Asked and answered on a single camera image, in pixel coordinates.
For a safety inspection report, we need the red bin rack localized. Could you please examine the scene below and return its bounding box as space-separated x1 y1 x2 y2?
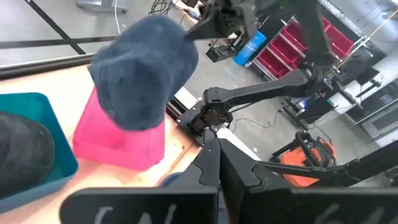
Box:
251 15 355 82

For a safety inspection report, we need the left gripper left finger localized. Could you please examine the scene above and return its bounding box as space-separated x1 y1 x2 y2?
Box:
58 138 221 224

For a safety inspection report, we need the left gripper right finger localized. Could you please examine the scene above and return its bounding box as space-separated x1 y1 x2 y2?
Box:
219 138 398 224

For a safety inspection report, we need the black floor box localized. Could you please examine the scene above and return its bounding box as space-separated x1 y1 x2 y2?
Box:
206 43 240 63

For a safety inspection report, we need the dark slipper left foreground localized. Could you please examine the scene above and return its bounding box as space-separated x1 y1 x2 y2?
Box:
161 172 188 187

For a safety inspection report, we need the yellow hanging rope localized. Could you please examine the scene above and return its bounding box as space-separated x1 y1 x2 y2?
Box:
337 9 398 69

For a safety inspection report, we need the black diagonal frame brace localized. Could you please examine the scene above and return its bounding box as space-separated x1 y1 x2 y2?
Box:
259 139 398 187

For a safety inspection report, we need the pink plastic bin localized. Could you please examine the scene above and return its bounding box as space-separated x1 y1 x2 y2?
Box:
72 86 166 172

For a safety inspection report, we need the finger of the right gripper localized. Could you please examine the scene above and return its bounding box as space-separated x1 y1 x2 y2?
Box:
185 11 227 42

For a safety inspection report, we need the blue cylinder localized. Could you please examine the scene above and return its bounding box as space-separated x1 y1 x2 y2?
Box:
233 30 267 67

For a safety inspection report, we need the teal plastic bin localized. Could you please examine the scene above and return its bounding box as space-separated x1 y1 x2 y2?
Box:
0 92 79 214

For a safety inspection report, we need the orange and black vacuum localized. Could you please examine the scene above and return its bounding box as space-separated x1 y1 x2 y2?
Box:
270 130 338 187

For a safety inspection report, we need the black table frame rail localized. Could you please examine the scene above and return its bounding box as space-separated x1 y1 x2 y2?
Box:
0 52 96 80

